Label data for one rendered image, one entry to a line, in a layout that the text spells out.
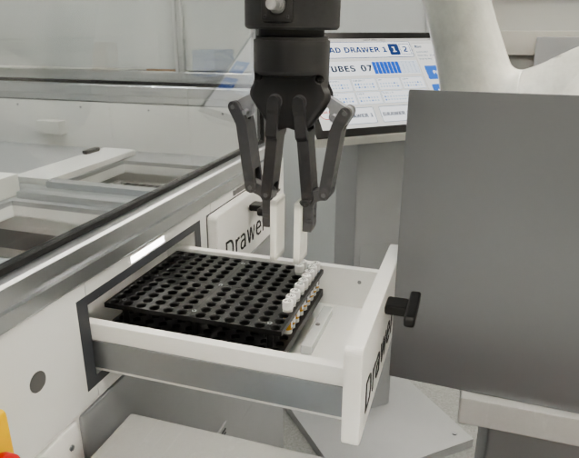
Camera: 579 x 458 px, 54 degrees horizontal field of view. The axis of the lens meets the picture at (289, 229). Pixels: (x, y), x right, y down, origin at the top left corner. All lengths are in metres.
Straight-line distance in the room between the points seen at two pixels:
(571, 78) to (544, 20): 3.26
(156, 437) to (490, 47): 0.71
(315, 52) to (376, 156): 1.05
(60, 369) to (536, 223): 0.54
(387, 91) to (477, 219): 0.87
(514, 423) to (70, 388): 0.54
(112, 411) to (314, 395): 0.28
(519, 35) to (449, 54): 3.17
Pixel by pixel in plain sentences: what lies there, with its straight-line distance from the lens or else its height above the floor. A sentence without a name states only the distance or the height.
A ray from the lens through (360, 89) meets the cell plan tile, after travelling 1.49.
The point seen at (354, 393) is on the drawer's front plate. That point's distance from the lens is 0.56.
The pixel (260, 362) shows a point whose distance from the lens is 0.59.
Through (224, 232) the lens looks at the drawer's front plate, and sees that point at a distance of 0.92.
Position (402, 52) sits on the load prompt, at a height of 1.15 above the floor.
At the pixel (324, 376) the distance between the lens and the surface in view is 0.58.
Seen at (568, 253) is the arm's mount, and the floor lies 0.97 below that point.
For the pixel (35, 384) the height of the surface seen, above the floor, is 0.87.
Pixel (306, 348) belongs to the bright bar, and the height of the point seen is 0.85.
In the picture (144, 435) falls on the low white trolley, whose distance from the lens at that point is 0.72.
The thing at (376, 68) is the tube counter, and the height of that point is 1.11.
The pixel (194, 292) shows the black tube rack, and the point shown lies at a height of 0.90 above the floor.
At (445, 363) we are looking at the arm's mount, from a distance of 0.78.
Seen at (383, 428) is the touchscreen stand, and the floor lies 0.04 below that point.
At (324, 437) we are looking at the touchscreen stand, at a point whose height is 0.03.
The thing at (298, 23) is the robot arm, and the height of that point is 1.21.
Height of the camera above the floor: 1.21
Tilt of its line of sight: 19 degrees down
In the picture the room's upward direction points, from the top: straight up
